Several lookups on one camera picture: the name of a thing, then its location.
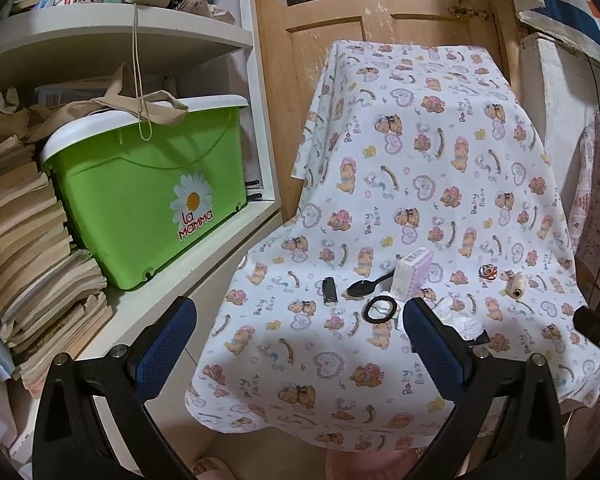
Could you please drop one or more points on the cream thread spool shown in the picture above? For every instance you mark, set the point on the cream thread spool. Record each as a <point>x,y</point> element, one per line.
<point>516,285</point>

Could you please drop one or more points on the red patterned cloth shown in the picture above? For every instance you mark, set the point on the red patterned cloth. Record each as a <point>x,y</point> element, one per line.
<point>584,218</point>

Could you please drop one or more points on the beige cloth bag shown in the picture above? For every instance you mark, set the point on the beige cloth bag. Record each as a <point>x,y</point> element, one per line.
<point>35,123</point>

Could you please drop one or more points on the crumpled clear plastic wrapper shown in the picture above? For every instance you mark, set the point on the crumpled clear plastic wrapper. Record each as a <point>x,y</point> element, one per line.
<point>452,312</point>

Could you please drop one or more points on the black plastic spoon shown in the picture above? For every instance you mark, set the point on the black plastic spoon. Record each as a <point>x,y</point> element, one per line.
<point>364,288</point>

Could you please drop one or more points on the green plastic storage box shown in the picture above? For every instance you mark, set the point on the green plastic storage box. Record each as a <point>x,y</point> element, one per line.
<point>139,195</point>

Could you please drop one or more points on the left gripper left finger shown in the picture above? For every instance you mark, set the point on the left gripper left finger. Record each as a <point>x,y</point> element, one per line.
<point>70,440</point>

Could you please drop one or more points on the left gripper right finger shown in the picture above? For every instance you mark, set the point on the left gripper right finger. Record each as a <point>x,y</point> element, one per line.
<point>528,441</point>

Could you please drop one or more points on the baby bear patterned tablecloth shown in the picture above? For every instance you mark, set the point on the baby bear patterned tablecloth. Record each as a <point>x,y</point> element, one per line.
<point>404,147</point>

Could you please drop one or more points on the small black lighter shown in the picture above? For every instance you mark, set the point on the small black lighter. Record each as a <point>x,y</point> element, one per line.
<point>329,290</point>

